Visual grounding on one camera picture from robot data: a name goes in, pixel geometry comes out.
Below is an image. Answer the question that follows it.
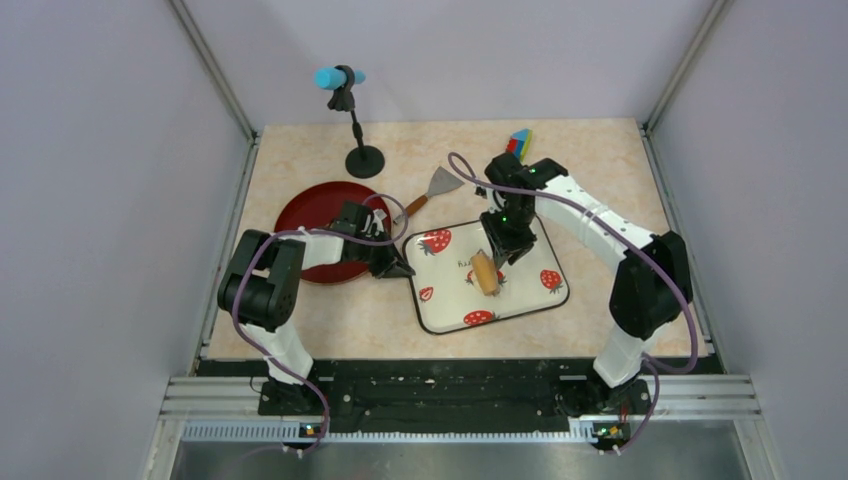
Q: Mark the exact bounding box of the metal scraper wooden handle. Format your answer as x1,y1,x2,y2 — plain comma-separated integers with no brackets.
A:
393,167,464,225

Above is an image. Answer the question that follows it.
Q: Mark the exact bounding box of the white dough lump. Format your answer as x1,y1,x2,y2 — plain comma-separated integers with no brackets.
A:
465,270,507,291

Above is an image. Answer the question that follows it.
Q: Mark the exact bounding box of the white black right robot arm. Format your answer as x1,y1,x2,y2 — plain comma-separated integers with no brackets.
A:
480,153,692,412

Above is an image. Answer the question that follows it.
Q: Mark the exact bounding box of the white strawberry print tray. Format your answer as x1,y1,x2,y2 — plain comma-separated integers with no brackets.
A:
403,219,570,335

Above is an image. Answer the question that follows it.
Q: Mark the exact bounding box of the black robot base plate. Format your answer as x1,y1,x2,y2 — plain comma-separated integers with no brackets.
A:
195,357,725,435

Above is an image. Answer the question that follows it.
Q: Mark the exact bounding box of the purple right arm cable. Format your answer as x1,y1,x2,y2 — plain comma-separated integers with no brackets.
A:
447,152,700,455

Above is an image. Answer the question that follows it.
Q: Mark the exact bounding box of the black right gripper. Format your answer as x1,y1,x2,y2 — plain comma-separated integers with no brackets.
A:
480,203,536,270

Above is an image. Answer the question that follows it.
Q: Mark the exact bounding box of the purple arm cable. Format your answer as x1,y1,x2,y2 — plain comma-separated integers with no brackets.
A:
228,193,411,458
447,152,700,455

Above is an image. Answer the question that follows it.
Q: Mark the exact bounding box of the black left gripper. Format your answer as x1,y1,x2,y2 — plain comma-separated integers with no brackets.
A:
354,228,412,279

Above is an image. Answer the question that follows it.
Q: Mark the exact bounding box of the aluminium frame rail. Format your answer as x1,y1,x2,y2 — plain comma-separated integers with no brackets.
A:
143,375,786,479

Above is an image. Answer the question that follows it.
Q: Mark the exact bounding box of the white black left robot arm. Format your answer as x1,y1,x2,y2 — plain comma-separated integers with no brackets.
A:
217,201,415,414

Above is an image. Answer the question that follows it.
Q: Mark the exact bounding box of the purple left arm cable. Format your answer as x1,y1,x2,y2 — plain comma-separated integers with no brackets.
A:
228,193,411,458

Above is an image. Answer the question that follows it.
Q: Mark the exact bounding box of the colourful block toy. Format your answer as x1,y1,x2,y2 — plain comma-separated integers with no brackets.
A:
505,128,533,162

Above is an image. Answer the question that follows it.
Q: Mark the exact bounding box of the wooden dough roller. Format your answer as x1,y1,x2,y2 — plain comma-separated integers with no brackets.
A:
470,250,505,297

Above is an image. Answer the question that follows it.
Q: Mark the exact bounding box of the blue toy microphone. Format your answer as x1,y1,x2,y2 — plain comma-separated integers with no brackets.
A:
313,65,366,90

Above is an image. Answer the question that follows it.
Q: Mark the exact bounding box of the dark red round plate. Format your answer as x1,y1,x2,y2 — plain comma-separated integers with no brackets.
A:
274,181,388,285

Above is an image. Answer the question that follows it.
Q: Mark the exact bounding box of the black microphone stand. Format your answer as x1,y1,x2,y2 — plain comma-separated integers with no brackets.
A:
327,84,385,179

